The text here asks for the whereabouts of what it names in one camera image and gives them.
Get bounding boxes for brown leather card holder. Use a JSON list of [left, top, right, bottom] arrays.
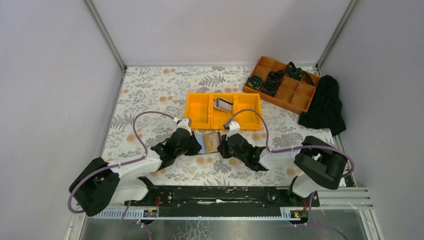
[[195, 131, 221, 155]]

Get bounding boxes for yellow plastic bin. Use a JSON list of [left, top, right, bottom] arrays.
[[184, 92, 212, 130], [234, 93, 263, 131], [210, 93, 236, 130]]

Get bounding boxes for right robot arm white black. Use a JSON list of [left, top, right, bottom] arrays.
[[217, 133, 350, 198]]

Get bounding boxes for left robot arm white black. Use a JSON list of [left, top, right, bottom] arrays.
[[68, 127, 202, 217]]

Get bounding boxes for rolled tie green yellow pattern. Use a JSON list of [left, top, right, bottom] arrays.
[[246, 75, 263, 91]]

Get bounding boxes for rolled tie dark brown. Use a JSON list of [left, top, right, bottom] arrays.
[[261, 80, 280, 97]]

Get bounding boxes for wooden compartment tray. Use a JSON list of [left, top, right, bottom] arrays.
[[242, 56, 321, 115]]

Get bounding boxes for rolled tie dark orange pattern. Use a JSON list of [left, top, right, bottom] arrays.
[[266, 69, 285, 85]]

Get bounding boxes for loose dark floral tie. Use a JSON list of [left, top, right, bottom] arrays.
[[284, 61, 315, 86]]

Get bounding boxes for black cloth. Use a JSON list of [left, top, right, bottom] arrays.
[[298, 75, 347, 136]]

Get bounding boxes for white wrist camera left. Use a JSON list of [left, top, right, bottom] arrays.
[[173, 117, 192, 135]]

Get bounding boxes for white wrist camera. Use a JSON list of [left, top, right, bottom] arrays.
[[223, 121, 241, 138], [173, 117, 192, 135]]

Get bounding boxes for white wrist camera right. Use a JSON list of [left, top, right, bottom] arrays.
[[223, 121, 241, 138]]

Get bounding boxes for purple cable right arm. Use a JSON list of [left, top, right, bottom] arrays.
[[224, 108, 356, 180]]

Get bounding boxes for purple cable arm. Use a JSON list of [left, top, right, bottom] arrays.
[[224, 108, 356, 180], [67, 110, 181, 215]]

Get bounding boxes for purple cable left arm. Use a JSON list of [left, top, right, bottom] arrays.
[[67, 110, 181, 215]]

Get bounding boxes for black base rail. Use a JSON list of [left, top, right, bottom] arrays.
[[125, 186, 320, 218]]

